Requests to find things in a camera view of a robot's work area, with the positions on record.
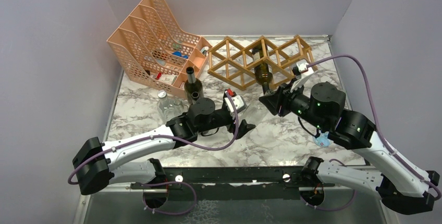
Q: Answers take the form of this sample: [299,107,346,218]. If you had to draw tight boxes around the clear bottle silver cap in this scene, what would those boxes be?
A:
[157,90,177,123]

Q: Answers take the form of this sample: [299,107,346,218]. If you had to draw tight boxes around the wooden wine rack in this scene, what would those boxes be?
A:
[207,35,314,91]

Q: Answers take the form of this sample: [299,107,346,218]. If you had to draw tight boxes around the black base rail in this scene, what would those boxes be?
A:
[130,166,320,203]

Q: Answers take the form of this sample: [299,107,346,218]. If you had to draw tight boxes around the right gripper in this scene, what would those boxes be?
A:
[260,77,328,131]

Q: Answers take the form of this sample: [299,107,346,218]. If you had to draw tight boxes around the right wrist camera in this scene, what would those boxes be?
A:
[290,59,314,92]

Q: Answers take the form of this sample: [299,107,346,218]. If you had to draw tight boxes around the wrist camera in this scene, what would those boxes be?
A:
[224,89,247,115]
[290,59,314,92]

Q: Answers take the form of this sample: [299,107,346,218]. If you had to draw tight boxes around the clear bottle blue label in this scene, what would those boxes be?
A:
[312,132,332,147]

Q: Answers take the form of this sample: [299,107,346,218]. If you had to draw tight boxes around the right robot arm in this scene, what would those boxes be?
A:
[259,82,440,215]

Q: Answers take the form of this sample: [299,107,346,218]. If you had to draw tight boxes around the green wine bottle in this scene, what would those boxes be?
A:
[252,46,273,94]
[184,67,204,105]
[191,92,201,104]

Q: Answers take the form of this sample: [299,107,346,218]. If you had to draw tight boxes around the green wine bottle front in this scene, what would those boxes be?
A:
[191,92,201,104]

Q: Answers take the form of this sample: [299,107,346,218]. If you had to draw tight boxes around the small clear glass bottle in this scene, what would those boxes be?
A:
[173,98,189,117]

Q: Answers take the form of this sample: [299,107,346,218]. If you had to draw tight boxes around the pink plastic file organizer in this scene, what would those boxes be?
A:
[107,0,212,99]

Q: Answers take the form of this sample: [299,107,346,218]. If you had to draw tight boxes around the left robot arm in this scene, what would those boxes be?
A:
[68,95,255,195]

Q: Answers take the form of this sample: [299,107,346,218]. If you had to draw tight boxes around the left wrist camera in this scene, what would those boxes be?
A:
[224,89,247,115]

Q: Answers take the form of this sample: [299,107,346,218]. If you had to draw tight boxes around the blue item in organizer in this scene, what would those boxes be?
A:
[172,51,188,59]

